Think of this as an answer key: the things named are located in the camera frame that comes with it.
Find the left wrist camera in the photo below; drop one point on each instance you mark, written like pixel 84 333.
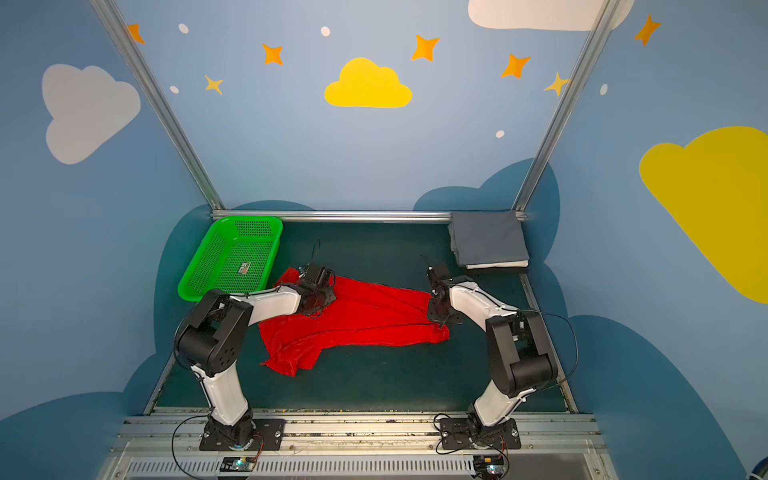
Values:
pixel 318 277

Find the green circuit board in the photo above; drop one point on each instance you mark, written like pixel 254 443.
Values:
pixel 489 467
pixel 238 464

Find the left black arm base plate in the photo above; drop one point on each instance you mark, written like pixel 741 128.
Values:
pixel 245 435

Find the aluminium frame post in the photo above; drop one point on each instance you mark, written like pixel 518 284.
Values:
pixel 610 14
pixel 114 23

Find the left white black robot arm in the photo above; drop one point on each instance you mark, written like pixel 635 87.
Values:
pixel 210 341

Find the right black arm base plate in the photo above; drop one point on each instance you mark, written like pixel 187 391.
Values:
pixel 457 434

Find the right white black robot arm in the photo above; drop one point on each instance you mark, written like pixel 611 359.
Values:
pixel 521 362

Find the folded grey t shirt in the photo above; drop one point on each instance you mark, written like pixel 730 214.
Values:
pixel 480 237

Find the rear aluminium frame bar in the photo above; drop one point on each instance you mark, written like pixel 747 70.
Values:
pixel 379 217

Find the left aluminium frame post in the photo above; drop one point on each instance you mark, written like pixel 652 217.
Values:
pixel 114 23

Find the aluminium mounting rail bench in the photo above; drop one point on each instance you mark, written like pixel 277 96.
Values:
pixel 356 445

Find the folded black t shirt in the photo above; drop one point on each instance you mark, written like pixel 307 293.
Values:
pixel 497 271

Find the green plastic mesh basket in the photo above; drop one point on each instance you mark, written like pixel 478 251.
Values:
pixel 227 244

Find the folded white t shirt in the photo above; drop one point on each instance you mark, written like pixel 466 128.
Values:
pixel 489 265

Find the right green circuit board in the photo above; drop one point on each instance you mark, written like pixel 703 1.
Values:
pixel 489 467

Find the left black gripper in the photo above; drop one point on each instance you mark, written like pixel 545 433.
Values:
pixel 324 293

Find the left green circuit board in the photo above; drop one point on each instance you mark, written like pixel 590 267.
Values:
pixel 238 464

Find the red t shirt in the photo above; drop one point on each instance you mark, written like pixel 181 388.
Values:
pixel 363 314

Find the right aluminium frame post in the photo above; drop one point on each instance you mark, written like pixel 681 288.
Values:
pixel 610 14

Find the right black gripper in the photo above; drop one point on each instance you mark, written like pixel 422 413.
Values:
pixel 437 306

